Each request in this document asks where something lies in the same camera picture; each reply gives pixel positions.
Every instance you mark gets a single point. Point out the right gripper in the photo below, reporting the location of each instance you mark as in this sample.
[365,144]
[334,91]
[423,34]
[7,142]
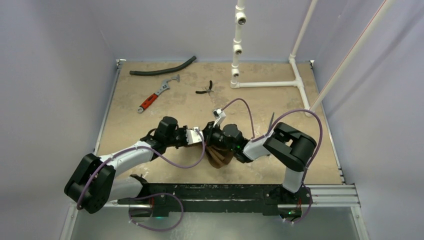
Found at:
[211,133]

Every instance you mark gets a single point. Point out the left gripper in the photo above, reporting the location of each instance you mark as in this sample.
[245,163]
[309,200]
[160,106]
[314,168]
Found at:
[183,131]

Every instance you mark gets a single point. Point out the brown cloth napkin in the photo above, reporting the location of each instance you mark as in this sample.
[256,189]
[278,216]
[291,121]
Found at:
[217,157]

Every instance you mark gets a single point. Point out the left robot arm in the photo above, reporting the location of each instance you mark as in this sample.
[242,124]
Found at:
[92,184]

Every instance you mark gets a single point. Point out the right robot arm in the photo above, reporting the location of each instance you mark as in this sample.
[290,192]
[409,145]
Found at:
[290,146]

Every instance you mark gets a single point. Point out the blue spoon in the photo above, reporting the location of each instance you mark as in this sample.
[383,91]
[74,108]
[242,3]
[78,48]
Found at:
[271,121]

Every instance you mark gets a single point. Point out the black pliers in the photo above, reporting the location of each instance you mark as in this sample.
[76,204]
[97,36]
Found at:
[207,90]

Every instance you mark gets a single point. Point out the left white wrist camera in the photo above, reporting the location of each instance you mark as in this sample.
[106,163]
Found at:
[194,136]

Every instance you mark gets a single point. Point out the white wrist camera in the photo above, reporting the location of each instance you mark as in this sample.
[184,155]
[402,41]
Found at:
[219,115]
[194,136]

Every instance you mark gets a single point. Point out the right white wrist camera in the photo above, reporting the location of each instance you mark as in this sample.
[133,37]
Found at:
[219,115]

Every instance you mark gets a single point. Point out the red handled adjustable wrench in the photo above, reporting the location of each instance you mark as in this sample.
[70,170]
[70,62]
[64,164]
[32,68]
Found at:
[164,86]

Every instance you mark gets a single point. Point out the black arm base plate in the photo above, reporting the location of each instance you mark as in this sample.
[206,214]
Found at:
[265,199]

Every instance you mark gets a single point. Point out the aluminium frame rail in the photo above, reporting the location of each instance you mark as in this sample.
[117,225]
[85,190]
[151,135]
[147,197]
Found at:
[335,211]

